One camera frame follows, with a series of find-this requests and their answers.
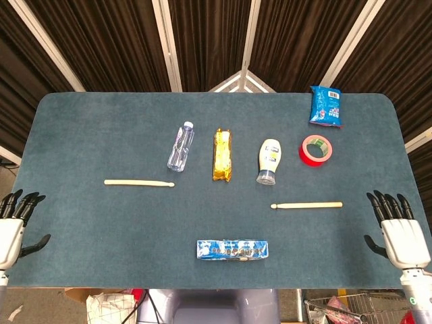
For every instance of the lavender robot base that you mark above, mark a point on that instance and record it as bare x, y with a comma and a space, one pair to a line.
209, 307

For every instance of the blue Oreo cookie box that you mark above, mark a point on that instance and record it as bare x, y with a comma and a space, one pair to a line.
233, 250

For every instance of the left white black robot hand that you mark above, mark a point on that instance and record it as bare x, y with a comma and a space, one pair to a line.
10, 239

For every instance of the white frame post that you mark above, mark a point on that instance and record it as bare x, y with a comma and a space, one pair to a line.
167, 44
251, 33
351, 44
418, 140
47, 44
8, 155

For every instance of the gold foil snack pack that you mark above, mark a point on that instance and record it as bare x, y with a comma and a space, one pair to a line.
222, 155

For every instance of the dark brown pleated curtain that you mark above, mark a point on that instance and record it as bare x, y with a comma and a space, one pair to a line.
209, 33

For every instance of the blue snack bag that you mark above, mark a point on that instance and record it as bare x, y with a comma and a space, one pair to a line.
325, 108

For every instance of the pink patterned bag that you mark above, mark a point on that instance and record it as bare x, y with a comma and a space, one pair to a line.
337, 305

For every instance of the white triangular frame foot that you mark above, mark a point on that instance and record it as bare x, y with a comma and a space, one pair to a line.
222, 83

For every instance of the white mayonnaise squeeze bottle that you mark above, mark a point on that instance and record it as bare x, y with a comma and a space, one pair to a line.
269, 158

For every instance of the red tape roll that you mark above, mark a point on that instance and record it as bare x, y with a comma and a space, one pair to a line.
310, 160

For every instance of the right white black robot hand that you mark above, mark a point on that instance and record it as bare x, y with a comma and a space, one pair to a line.
405, 241

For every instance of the white checked bag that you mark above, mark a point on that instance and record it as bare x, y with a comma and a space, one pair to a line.
111, 308

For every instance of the white paper scrap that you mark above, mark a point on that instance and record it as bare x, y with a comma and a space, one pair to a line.
15, 313

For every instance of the light wooden drumstick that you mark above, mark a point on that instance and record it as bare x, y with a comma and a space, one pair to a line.
138, 183
307, 205

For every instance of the clear plastic water bottle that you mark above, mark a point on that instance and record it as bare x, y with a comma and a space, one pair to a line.
180, 148

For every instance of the blue-grey felt table cloth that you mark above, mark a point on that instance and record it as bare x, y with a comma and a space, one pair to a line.
101, 152

